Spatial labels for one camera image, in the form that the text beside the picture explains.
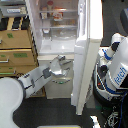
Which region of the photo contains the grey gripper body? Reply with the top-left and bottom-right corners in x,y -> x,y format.
50,59 -> 65,76

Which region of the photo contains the white fridge door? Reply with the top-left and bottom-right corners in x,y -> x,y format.
71,0 -> 103,115

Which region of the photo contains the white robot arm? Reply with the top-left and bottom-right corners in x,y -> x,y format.
0,55 -> 70,128

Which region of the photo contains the lower fridge drawer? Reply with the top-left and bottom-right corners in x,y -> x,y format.
45,77 -> 73,99

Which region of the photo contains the white fridge body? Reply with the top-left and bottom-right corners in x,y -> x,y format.
24,0 -> 88,100

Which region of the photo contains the wooden drawer cabinet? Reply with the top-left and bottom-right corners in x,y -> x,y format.
0,16 -> 46,98

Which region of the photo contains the red food container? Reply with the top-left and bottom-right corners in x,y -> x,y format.
53,12 -> 63,21

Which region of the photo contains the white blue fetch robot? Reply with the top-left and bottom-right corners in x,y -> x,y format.
93,33 -> 128,106

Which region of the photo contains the grey box on cabinet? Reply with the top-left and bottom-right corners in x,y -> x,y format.
0,5 -> 27,17

